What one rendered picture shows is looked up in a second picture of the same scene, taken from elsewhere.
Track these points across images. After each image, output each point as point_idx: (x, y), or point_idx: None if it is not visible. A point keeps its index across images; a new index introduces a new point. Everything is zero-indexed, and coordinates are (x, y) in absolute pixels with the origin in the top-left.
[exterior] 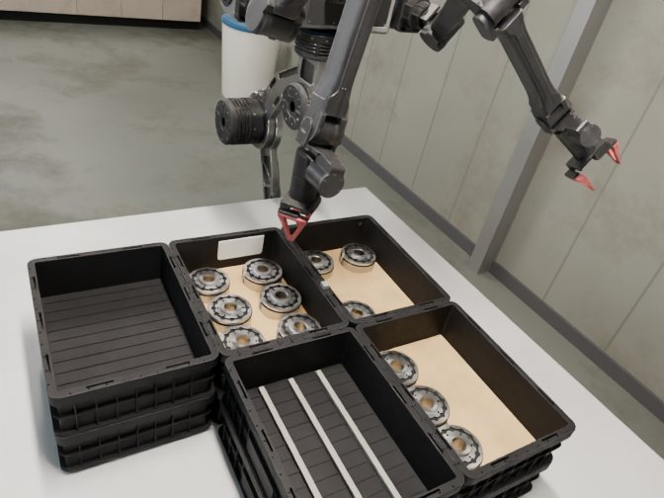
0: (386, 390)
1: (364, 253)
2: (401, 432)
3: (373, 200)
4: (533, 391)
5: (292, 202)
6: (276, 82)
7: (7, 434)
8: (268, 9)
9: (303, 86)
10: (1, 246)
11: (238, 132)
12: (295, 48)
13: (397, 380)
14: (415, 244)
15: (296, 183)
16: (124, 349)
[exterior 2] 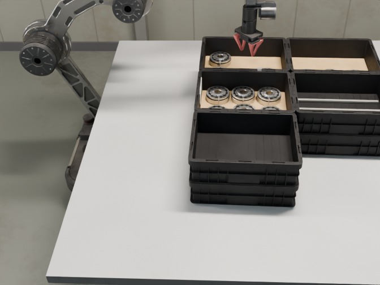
0: (329, 77)
1: (221, 55)
2: (345, 85)
3: (135, 43)
4: (347, 41)
5: (254, 35)
6: (61, 8)
7: (259, 225)
8: None
9: None
10: (85, 212)
11: (57, 59)
12: None
13: (329, 70)
14: (190, 44)
15: (252, 25)
16: (250, 155)
